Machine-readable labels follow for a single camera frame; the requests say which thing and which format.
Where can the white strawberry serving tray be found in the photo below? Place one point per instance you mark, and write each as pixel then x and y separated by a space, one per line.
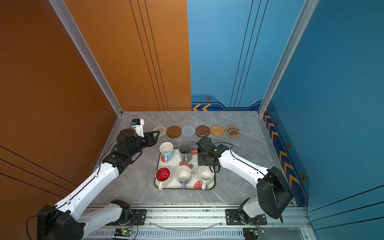
pixel 174 163

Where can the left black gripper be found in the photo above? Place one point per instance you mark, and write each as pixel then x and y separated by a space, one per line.
pixel 149 138

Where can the paw shaped wooden coaster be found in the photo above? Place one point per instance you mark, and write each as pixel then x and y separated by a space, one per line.
pixel 233 131

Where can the aluminium front rail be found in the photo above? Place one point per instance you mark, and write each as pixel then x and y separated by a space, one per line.
pixel 205 215

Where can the light brown wooden coaster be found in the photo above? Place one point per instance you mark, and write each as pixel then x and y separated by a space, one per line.
pixel 174 132

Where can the right green circuit board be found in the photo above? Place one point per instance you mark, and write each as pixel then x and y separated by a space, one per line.
pixel 252 233

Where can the white purple handled mug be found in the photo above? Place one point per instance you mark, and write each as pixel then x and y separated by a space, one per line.
pixel 183 175

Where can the green circuit board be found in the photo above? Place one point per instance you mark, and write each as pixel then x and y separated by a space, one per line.
pixel 252 233
pixel 123 233

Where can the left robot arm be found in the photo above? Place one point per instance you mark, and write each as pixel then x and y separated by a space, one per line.
pixel 66 220

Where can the blue grey woven coaster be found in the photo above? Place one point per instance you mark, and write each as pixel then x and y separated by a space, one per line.
pixel 188 131

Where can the left green circuit board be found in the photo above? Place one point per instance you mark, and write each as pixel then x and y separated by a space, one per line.
pixel 123 233

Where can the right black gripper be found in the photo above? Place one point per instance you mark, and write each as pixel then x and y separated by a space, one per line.
pixel 200 159

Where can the left aluminium corner post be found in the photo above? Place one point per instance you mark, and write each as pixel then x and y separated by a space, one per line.
pixel 75 34

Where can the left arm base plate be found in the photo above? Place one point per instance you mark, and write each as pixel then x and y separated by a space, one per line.
pixel 139 216

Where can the right aluminium corner post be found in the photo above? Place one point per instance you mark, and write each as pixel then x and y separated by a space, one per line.
pixel 292 43

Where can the aluminium corner post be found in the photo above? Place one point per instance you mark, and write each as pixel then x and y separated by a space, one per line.
pixel 292 43
pixel 75 34

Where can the light blue mug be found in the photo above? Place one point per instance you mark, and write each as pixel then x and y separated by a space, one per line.
pixel 167 151

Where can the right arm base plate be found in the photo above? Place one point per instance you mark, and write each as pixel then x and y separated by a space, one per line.
pixel 236 217

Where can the red interior white mug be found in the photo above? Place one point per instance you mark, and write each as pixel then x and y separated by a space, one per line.
pixel 162 175

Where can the dark brown worn coaster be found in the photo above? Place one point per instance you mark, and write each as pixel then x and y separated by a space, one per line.
pixel 202 131

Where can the tan rattan coaster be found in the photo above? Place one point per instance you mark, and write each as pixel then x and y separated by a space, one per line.
pixel 217 130

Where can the grey mug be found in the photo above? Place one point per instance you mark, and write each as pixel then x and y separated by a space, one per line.
pixel 185 151

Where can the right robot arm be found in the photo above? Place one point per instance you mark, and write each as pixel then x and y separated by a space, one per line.
pixel 273 190

